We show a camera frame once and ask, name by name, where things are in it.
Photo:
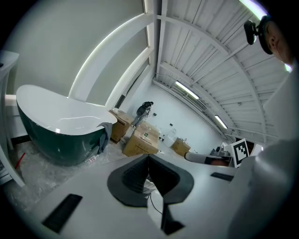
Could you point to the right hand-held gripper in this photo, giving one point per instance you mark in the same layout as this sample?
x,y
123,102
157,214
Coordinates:
x,y
240,151

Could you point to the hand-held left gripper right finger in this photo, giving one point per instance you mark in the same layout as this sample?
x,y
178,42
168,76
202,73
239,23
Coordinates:
x,y
172,184

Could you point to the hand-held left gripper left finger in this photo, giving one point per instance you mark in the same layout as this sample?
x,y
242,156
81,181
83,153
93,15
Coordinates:
x,y
121,186

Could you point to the white basket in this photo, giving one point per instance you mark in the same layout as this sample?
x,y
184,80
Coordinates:
x,y
149,186

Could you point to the grey cloth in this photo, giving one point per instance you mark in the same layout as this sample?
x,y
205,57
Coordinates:
x,y
106,135

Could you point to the dark green white bathtub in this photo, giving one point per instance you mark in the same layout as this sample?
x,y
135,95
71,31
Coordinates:
x,y
60,142

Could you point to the small cardboard box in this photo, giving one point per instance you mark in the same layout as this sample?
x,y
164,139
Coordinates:
x,y
181,147

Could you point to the white bottle with red label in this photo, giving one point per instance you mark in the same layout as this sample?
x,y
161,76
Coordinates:
x,y
92,159

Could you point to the long ceiling light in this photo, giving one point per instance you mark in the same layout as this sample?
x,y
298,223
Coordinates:
x,y
220,121
187,89

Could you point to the large cardboard box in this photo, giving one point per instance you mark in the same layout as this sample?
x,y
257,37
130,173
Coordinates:
x,y
142,142

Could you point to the cardboard box with white sink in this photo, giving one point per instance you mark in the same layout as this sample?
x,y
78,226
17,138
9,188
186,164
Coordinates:
x,y
121,127

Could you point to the person's white clothing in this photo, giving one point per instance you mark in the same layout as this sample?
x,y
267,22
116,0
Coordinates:
x,y
268,175

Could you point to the clear plastic floor sheet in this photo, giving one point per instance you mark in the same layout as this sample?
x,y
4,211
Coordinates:
x,y
39,177

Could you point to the red stick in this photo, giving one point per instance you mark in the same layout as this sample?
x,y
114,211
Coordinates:
x,y
20,160

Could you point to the white cabinet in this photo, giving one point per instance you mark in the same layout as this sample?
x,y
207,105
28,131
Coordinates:
x,y
7,121

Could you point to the person's head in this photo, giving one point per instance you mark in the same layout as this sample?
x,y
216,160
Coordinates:
x,y
279,44

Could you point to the black head camera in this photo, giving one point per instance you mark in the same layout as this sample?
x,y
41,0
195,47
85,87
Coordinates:
x,y
251,32

